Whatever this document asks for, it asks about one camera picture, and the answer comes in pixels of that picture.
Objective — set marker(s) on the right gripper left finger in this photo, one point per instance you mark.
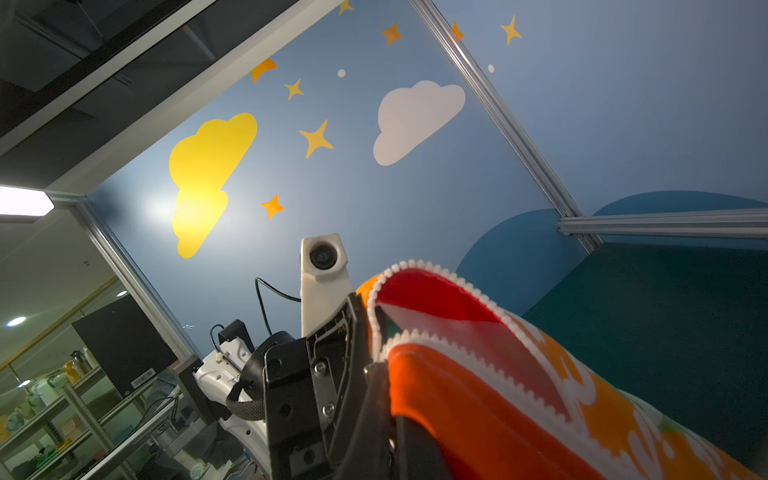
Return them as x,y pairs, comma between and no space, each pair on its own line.
365,434

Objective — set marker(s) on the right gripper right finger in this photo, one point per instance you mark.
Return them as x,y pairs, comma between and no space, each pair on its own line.
417,455

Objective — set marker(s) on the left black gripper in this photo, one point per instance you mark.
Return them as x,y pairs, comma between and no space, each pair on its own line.
312,390

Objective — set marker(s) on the rainbow children's jacket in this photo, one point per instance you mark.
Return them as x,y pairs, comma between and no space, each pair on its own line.
503,400

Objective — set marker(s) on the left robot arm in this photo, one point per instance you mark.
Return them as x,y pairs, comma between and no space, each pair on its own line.
220,379

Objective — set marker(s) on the black monitor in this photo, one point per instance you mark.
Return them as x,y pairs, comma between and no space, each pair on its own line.
125,344

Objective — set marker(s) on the metal storage shelf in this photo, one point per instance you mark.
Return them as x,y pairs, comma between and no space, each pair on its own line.
54,429

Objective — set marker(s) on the ceiling light panel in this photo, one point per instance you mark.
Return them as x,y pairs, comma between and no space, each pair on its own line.
23,205

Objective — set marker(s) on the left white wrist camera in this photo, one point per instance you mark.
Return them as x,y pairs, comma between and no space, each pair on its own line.
325,280

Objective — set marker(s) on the right aluminium frame post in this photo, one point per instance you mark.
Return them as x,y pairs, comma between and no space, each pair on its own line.
127,271

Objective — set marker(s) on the aluminium frame post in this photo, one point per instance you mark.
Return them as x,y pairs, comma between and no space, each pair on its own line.
509,126
127,271

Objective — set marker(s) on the left aluminium frame post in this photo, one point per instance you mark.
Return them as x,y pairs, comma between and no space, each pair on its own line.
509,126

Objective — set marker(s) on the horizontal aluminium frame bar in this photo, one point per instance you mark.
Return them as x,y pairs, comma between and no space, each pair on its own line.
734,223

